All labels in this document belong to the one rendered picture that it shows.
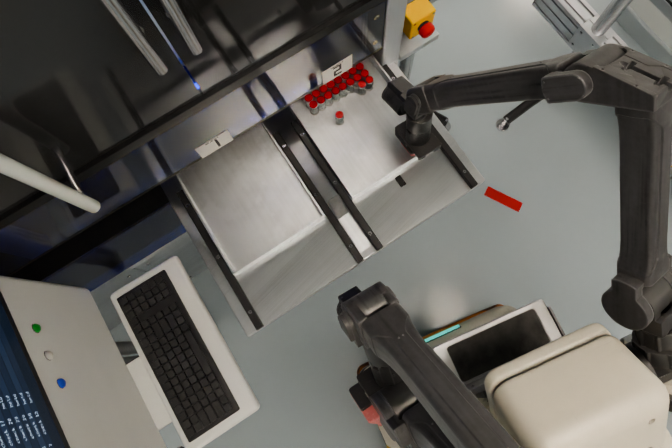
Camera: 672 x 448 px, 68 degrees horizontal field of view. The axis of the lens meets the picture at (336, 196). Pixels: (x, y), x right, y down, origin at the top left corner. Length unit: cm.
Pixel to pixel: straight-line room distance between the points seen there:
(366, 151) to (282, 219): 28
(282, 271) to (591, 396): 73
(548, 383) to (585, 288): 152
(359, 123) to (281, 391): 120
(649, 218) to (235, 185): 90
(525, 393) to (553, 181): 164
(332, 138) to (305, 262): 33
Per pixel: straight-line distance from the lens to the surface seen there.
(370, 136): 131
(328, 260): 123
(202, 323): 135
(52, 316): 124
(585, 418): 78
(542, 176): 234
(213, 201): 131
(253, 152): 132
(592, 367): 82
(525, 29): 262
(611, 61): 79
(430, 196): 127
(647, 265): 90
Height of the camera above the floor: 210
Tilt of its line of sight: 75 degrees down
